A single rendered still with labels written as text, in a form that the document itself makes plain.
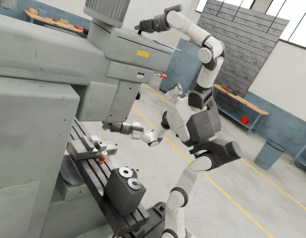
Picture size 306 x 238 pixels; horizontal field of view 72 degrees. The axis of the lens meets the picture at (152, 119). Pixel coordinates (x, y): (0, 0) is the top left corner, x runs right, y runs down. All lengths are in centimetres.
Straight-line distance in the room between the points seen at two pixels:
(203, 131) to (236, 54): 805
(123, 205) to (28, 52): 94
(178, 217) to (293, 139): 714
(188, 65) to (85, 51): 638
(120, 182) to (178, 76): 635
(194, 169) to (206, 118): 34
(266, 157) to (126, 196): 484
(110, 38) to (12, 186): 86
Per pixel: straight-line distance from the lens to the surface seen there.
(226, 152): 135
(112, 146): 179
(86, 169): 161
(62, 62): 108
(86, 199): 178
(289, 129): 852
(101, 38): 120
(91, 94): 120
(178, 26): 117
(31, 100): 98
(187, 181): 153
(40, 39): 103
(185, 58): 740
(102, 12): 113
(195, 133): 135
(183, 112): 133
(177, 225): 173
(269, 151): 579
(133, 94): 139
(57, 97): 101
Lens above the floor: 198
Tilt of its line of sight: 23 degrees down
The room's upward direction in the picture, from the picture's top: 25 degrees clockwise
